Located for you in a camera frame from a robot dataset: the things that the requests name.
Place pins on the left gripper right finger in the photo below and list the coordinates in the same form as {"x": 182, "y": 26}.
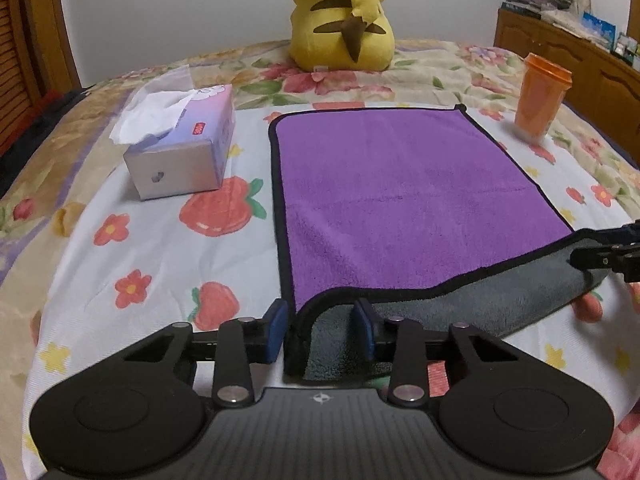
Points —
{"x": 400, "y": 342}

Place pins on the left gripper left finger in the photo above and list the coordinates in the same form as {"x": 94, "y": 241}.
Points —
{"x": 242, "y": 342}

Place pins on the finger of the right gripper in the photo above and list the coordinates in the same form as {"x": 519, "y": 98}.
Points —
{"x": 617, "y": 258}
{"x": 629, "y": 233}

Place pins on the purple and grey towel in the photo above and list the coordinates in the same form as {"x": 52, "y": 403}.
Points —
{"x": 420, "y": 212}

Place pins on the white fruit print cloth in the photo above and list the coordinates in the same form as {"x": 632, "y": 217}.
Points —
{"x": 540, "y": 403}

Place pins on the wooden cabinet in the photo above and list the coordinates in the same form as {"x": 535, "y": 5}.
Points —
{"x": 605, "y": 91}

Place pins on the orange lidded plastic cup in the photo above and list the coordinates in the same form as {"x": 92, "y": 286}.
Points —
{"x": 543, "y": 88}

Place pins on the blue picture card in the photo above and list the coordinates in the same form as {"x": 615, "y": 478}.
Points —
{"x": 601, "y": 33}

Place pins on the floral bed sheet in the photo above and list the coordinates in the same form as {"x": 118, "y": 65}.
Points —
{"x": 60, "y": 159}

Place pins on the purple tissue box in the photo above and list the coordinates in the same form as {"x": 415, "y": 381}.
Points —
{"x": 176, "y": 136}

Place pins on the yellow Pikachu plush toy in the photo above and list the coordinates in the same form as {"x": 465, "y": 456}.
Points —
{"x": 341, "y": 35}

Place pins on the wooden headboard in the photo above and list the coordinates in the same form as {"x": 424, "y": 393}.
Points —
{"x": 37, "y": 64}

